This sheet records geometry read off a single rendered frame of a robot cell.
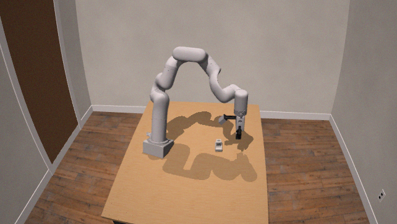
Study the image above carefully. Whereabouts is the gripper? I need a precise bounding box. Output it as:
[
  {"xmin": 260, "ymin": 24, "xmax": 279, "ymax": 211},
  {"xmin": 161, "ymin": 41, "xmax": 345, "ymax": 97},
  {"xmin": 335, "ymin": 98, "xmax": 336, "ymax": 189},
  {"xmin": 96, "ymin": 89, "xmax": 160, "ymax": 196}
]
[{"xmin": 235, "ymin": 114, "xmax": 245, "ymax": 139}]

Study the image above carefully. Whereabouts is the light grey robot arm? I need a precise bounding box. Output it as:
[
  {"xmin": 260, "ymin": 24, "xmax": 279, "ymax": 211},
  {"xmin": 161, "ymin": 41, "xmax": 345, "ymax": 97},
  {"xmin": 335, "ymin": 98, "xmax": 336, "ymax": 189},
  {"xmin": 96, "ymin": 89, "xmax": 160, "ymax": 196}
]
[{"xmin": 147, "ymin": 46, "xmax": 248, "ymax": 144}]

